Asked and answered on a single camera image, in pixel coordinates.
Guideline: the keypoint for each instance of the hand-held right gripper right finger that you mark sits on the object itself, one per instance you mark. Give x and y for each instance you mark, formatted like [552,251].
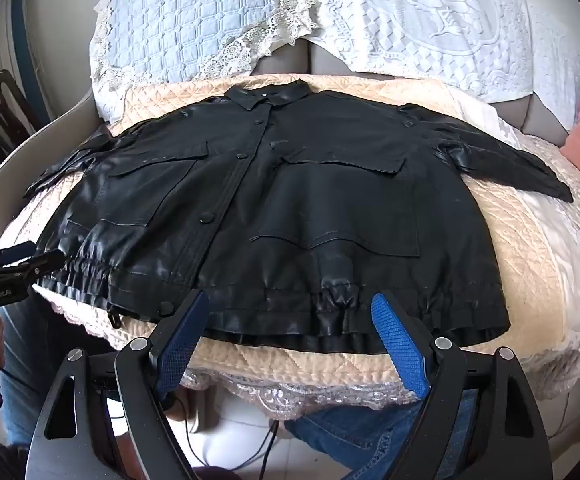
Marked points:
[400,345]

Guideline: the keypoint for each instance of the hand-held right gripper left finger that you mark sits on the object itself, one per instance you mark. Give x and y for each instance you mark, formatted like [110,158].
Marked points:
[184,340]

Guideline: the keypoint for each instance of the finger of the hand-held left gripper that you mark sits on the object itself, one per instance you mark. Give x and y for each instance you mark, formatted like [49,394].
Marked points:
[17,253]
[39,264]

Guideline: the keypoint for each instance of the black leather jacket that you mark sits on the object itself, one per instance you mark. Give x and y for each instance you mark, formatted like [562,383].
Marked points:
[320,210]

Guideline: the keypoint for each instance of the beige sofa armrest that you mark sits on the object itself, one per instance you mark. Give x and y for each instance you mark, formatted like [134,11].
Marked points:
[29,160]

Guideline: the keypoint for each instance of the person's right leg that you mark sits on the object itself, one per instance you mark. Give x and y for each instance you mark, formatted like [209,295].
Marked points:
[370,435]

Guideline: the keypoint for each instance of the beige quilted mat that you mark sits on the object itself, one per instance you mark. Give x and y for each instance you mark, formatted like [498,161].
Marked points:
[500,260]

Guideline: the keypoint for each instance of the dark wooden chair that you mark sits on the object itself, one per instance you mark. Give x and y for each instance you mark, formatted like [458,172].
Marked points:
[12,100]

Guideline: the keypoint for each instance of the blue striped curtain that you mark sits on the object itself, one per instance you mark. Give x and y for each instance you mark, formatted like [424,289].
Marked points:
[19,35]

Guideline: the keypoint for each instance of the grey sofa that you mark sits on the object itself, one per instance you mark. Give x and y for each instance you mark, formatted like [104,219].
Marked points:
[320,60]

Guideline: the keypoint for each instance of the white lace cushion cover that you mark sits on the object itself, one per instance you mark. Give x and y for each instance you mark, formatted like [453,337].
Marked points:
[420,20]

